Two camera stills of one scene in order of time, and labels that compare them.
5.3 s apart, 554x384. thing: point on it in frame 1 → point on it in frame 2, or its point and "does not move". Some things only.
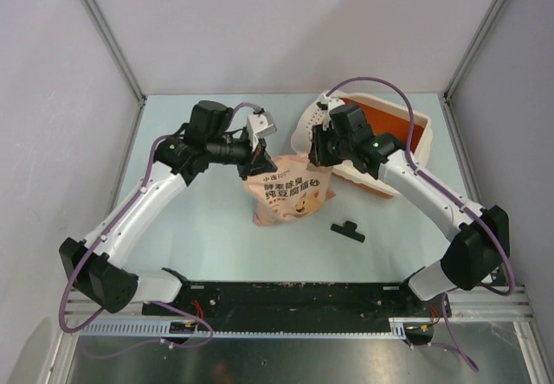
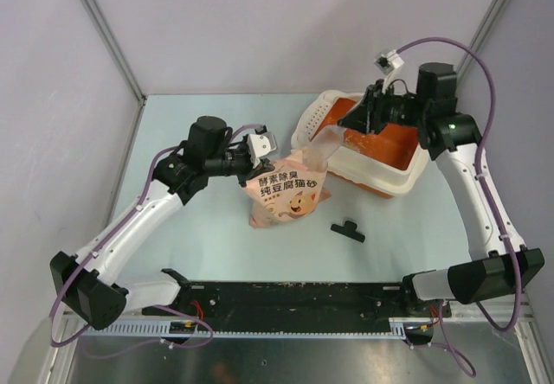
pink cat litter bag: (293, 191) does not move
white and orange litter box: (412, 130) does not move
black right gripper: (317, 155) → (367, 117)
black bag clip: (349, 230) does not move
